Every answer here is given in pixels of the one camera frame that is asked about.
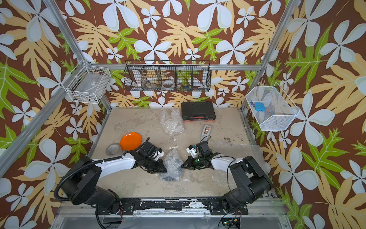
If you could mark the white wire basket left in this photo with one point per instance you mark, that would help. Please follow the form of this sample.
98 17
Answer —
87 83

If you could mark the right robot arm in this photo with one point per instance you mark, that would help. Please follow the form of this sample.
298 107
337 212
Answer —
251 181

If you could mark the white wire basket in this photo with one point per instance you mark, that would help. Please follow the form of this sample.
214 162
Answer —
280 111
87 83

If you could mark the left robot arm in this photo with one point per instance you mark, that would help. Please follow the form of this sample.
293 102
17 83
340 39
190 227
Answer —
79 185

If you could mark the black wire basket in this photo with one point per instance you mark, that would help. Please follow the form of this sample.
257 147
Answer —
167 75

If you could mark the black plastic case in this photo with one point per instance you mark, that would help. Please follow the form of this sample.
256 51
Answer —
197 111

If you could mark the white tape dispenser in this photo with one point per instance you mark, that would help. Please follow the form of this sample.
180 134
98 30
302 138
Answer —
206 131

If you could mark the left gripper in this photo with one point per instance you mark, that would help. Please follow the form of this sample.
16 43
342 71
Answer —
159 167

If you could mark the orange plate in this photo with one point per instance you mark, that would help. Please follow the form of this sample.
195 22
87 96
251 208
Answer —
131 141

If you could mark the white wire basket right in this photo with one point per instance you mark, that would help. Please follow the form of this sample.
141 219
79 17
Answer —
280 111

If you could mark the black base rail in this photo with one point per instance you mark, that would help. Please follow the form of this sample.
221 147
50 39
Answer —
211 206

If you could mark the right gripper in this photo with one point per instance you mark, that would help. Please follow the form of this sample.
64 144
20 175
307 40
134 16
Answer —
190 163

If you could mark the clear bubble wrap sheet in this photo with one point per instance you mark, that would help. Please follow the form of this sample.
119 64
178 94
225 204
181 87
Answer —
172 122

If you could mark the blue object in basket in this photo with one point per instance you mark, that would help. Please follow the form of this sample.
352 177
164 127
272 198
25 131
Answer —
259 107

